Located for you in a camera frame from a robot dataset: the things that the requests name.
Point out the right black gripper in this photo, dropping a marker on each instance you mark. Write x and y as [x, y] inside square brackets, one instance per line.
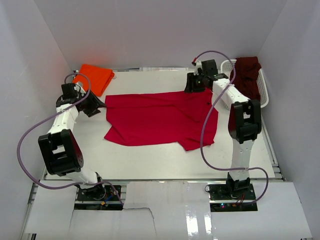
[189, 88]

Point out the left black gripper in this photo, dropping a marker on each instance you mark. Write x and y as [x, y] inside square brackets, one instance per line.
[93, 110]

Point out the bright red t shirt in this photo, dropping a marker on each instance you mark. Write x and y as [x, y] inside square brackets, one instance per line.
[162, 118]

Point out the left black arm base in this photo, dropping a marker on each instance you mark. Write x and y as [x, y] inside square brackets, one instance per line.
[100, 200]

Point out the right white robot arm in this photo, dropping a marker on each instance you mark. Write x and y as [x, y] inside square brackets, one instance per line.
[244, 123]

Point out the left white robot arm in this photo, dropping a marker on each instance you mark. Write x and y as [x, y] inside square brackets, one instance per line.
[60, 151]

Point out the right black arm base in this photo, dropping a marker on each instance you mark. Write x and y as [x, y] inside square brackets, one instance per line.
[222, 201]

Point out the folded orange t shirt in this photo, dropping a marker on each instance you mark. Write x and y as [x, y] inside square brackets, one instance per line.
[99, 77]

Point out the white printed label strip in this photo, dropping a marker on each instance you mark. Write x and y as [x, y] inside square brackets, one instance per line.
[161, 69]

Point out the white plastic basket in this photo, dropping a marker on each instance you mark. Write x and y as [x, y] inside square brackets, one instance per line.
[226, 68]

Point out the dark maroon t shirt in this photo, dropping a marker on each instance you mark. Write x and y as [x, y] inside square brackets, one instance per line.
[246, 75]

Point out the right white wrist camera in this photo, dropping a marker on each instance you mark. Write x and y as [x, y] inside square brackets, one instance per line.
[198, 70]

